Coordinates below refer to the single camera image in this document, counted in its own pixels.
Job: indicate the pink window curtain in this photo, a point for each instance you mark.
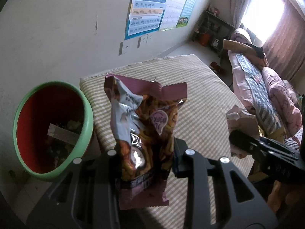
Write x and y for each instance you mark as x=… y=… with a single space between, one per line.
x=279 y=26

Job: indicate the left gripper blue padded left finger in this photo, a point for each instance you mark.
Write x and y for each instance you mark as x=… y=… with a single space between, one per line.
x=82 y=196

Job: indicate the maroon snack bag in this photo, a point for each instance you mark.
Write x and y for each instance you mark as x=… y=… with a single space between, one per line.
x=144 y=115

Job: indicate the striped woven table mat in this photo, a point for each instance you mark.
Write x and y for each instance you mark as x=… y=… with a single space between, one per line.
x=201 y=122

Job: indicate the pink folded quilt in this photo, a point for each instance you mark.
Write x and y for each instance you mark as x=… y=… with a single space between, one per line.
x=282 y=101

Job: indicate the dark shelf cabinet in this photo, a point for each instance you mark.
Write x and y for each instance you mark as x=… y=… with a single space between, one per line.
x=211 y=31

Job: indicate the brown pillow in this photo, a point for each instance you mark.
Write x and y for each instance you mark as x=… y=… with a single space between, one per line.
x=253 y=53

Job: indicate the blue pinyin wall poster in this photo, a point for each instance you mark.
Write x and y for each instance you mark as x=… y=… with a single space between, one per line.
x=144 y=17

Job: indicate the bed with plaid sheet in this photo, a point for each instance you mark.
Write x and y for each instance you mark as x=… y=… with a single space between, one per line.
x=251 y=90

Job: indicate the blue green wall poster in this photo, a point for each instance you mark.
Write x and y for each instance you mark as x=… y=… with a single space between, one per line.
x=186 y=13

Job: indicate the green red trash bin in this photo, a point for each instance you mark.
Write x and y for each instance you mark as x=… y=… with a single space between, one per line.
x=53 y=125

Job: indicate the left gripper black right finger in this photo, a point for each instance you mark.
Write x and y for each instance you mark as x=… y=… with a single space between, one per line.
x=218 y=194

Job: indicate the red slippers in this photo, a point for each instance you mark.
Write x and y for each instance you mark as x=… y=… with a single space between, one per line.
x=215 y=67

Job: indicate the white chart wall poster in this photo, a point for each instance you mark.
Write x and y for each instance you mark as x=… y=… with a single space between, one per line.
x=172 y=14

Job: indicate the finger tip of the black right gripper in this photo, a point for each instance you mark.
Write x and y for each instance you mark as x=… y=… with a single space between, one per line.
x=278 y=161

